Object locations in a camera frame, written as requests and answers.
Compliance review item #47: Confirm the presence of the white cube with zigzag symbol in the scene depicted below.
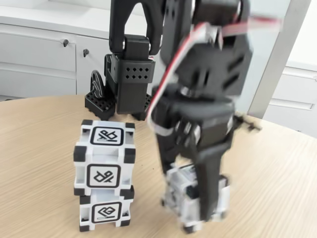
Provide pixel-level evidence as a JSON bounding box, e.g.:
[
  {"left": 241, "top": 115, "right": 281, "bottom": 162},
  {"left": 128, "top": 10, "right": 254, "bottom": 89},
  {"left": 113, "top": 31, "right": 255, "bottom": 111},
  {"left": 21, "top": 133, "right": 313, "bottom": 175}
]
[{"left": 160, "top": 162, "right": 231, "bottom": 235}]

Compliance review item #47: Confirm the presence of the white cube with crossed symbol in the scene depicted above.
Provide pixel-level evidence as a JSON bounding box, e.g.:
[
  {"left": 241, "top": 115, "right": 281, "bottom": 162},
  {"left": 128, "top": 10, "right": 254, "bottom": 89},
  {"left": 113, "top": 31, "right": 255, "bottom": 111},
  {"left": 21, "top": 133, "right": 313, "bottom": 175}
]
[{"left": 73, "top": 119, "right": 136, "bottom": 196}]

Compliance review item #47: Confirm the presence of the white cube with arrow symbol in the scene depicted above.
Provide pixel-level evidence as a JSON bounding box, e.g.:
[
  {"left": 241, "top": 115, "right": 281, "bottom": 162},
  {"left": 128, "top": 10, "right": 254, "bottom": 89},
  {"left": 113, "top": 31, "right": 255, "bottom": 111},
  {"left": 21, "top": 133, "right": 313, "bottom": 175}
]
[{"left": 78, "top": 185, "right": 132, "bottom": 233}]

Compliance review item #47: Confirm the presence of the black table clamp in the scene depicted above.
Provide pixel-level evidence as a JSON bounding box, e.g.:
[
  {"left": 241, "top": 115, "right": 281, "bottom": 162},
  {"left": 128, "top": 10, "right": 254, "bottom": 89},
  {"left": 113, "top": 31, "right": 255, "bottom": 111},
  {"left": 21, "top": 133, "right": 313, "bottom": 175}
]
[{"left": 84, "top": 70, "right": 116, "bottom": 121}]

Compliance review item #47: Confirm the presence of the white drawer cabinet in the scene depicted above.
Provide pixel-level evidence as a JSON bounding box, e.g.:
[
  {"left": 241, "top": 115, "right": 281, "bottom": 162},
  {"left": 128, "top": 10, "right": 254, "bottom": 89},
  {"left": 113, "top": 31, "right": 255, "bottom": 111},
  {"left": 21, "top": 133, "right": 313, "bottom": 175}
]
[{"left": 264, "top": 42, "right": 317, "bottom": 139}]

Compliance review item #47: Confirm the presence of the white cabinet with locks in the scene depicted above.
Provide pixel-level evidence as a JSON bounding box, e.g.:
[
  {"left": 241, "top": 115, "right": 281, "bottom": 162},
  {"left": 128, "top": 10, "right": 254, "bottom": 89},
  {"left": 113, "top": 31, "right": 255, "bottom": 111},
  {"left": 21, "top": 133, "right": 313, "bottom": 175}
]
[{"left": 0, "top": 9, "right": 191, "bottom": 102}]

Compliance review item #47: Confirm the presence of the red white servo cable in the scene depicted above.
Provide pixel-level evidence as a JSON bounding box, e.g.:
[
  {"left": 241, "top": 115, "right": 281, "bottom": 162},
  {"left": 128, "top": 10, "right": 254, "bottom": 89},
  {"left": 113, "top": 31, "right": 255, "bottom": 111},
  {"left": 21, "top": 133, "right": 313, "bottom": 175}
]
[{"left": 146, "top": 16, "right": 283, "bottom": 136}]

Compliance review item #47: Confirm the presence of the grey metal post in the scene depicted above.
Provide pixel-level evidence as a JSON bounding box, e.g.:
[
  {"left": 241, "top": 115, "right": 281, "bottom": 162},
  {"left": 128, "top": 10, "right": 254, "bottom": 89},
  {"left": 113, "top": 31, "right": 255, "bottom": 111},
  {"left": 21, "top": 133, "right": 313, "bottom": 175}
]
[{"left": 247, "top": 0, "right": 312, "bottom": 121}]

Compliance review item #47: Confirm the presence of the camera module on black mount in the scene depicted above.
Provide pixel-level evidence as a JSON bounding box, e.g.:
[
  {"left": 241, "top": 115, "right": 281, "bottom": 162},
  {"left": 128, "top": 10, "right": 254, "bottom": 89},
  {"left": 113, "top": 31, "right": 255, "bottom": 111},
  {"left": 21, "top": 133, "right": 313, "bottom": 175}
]
[{"left": 232, "top": 111, "right": 263, "bottom": 133}]

